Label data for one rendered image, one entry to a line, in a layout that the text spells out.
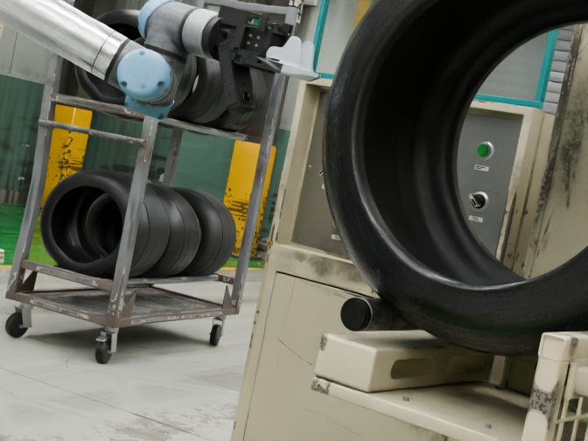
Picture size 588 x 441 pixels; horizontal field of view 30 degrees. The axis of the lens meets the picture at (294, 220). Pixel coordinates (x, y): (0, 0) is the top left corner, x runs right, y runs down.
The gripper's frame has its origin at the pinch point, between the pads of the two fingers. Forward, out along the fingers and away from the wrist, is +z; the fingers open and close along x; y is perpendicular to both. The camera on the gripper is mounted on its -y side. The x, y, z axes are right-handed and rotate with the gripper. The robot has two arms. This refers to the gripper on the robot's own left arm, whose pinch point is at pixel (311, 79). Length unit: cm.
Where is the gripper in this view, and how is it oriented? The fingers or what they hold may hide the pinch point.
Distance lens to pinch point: 165.8
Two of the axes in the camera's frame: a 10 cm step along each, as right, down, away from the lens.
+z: 7.6, 3.0, -5.7
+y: 2.8, -9.5, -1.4
